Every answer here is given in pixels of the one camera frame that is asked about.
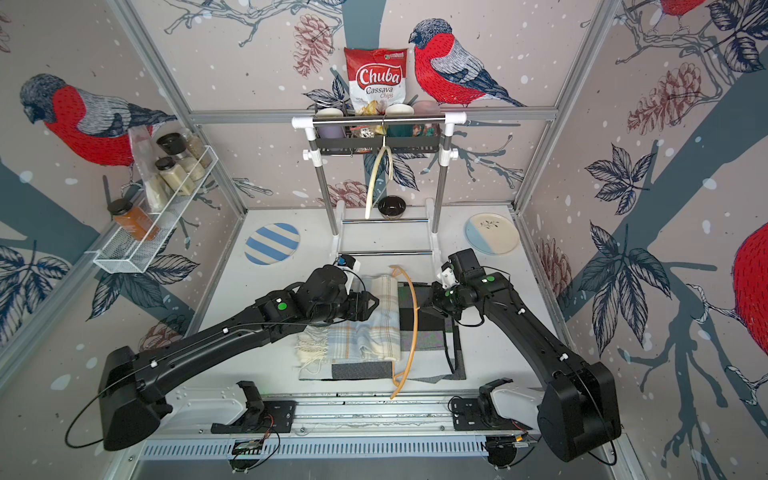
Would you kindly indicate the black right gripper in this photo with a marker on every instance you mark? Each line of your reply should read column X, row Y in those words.
column 432, row 303

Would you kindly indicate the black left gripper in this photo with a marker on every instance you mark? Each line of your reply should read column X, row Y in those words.
column 360, row 305

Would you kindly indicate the blue cream plaid scarf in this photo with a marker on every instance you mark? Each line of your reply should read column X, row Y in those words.
column 376, row 339

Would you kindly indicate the cream wooden hanger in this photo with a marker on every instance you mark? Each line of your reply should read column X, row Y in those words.
column 382, row 161

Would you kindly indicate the black grey checkered scarf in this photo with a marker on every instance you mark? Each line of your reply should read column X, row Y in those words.
column 432, row 348

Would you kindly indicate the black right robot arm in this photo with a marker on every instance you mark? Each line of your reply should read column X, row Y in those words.
column 578, row 410

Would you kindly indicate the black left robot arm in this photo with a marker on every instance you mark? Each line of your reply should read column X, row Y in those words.
column 133, row 387

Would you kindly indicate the cream and blue plate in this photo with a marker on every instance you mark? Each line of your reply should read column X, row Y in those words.
column 491, row 234

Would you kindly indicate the small black bowl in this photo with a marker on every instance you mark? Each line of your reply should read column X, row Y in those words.
column 391, row 207

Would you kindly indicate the blue striped round plate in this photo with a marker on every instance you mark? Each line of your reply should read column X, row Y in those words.
column 272, row 243

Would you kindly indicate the white steel clothes rack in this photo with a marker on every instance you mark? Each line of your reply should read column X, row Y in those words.
column 336, row 212

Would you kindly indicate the black lid spice jar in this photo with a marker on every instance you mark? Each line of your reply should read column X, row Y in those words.
column 175, row 176
column 174, row 145

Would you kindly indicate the red Chuba chips bag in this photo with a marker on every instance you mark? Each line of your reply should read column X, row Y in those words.
column 376, row 76

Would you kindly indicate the orange spice jar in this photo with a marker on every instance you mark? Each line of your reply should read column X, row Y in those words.
column 133, row 220

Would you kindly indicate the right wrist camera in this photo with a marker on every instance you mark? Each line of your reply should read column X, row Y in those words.
column 447, row 277

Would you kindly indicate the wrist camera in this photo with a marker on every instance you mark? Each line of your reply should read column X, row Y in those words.
column 349, row 265
column 447, row 277

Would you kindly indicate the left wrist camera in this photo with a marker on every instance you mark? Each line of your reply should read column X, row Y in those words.
column 349, row 265

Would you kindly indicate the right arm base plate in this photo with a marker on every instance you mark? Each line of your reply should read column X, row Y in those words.
column 475, row 414

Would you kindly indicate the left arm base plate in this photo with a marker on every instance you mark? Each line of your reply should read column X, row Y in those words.
column 276, row 416

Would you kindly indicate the black wall shelf basket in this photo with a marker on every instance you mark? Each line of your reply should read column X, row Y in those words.
column 351, row 145

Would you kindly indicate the white wire spice rack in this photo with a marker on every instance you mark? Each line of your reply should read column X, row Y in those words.
column 121, row 252

